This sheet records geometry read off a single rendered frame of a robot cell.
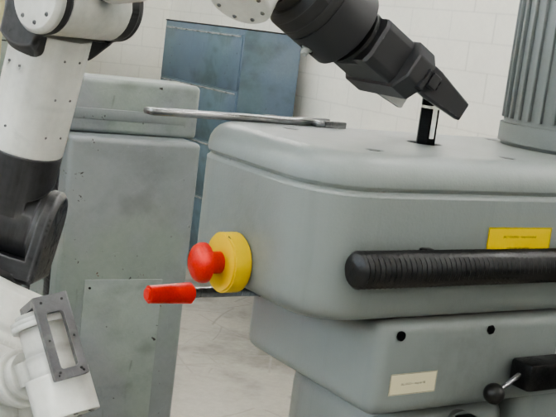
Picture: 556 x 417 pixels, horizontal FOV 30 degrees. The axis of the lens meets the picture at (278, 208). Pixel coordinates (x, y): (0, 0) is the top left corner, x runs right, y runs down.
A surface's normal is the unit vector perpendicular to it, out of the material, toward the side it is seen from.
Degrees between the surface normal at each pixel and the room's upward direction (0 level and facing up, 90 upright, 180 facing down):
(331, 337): 90
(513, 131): 90
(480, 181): 81
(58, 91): 103
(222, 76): 90
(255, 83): 90
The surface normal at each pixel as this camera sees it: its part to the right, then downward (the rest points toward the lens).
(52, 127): 0.74, 0.41
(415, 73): 0.47, 0.20
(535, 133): -0.75, 0.02
